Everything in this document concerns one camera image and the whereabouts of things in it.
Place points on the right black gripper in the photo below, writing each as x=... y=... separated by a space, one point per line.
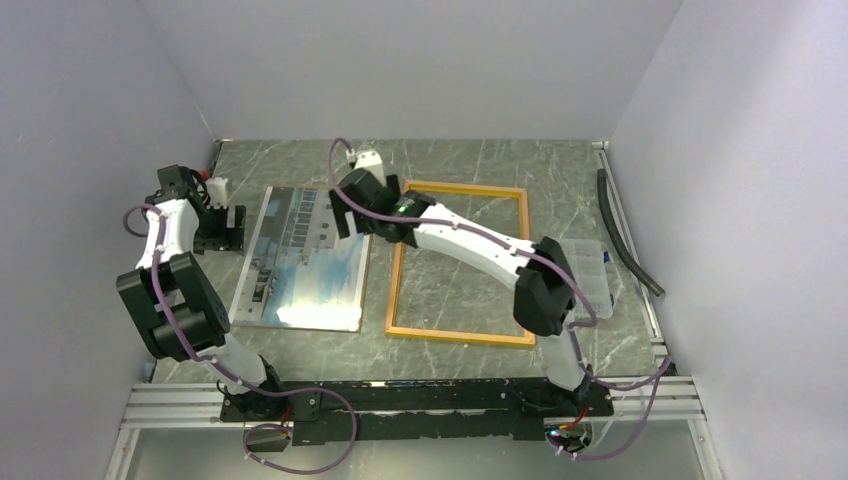
x=340 y=208

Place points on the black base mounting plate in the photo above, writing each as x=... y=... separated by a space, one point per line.
x=322 y=412

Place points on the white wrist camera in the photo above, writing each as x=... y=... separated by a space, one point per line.
x=216 y=192
x=371 y=161

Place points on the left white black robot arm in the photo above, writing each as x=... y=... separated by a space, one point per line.
x=174 y=306

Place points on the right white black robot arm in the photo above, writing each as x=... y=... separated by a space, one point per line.
x=537 y=273

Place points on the yellow wooden picture frame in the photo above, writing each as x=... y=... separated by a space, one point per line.
x=526 y=339

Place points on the aluminium extrusion rail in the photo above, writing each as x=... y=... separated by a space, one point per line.
x=200 y=405

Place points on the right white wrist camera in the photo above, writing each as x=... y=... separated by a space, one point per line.
x=371 y=161

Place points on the building and sky photo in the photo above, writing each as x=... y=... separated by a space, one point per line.
x=298 y=273

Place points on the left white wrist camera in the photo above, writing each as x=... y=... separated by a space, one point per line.
x=216 y=192

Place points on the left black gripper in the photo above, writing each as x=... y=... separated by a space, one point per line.
x=219 y=242

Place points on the clear plastic compartment box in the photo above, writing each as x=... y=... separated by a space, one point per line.
x=587 y=260

